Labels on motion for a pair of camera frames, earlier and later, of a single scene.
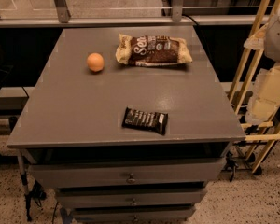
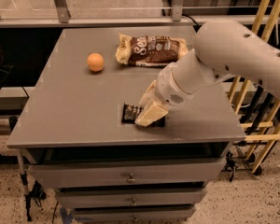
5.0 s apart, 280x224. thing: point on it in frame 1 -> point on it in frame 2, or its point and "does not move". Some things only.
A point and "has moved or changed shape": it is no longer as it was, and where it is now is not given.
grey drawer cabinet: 129,123 does not move
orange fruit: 95,62 does not move
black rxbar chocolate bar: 146,120 has moved or changed shape
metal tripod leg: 25,186 does not move
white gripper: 278,37 -> 165,89
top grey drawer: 125,174 does not move
